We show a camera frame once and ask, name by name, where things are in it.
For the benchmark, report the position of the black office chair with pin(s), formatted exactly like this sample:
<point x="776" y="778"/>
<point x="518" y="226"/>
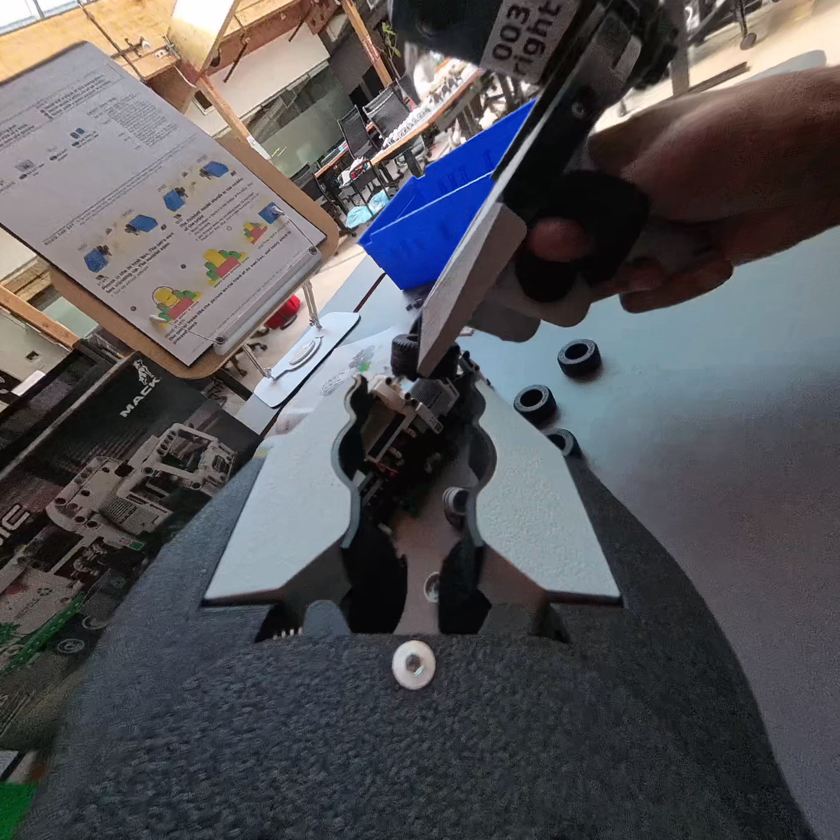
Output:
<point x="354" y="138"/>

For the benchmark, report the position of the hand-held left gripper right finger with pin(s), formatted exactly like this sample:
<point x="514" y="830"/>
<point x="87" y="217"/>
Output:
<point x="544" y="525"/>

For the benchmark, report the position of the blue plastic bin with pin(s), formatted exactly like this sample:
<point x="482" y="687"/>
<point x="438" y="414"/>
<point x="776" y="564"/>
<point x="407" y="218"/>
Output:
<point x="426" y="236"/>

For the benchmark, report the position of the printed instruction sheet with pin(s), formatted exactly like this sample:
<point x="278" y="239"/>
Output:
<point x="131" y="197"/>

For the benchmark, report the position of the wooden work table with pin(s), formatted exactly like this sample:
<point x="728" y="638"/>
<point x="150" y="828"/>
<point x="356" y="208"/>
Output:
<point x="420" y="124"/>

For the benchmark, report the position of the black lego truck chassis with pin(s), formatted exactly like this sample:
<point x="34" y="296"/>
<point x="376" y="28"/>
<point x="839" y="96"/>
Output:
<point x="407" y="420"/>

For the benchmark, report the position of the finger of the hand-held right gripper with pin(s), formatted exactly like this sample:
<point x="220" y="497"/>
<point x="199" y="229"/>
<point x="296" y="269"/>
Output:
<point x="472" y="289"/>

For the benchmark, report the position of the black lego tire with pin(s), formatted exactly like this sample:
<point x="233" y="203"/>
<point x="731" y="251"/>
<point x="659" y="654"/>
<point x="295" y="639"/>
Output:
<point x="579" y="358"/>
<point x="535" y="403"/>
<point x="564" y="441"/>

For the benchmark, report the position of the green plastic bin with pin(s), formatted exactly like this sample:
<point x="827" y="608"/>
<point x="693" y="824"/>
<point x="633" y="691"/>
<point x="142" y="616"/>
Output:
<point x="13" y="810"/>

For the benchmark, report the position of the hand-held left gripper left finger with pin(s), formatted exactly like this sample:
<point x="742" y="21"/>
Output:
<point x="289" y="512"/>

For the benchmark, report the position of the lego truck set box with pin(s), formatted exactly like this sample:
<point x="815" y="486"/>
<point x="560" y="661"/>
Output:
<point x="98" y="472"/>

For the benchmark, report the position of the person's right hand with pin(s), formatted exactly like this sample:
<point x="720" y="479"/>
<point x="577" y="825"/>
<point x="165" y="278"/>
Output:
<point x="722" y="170"/>

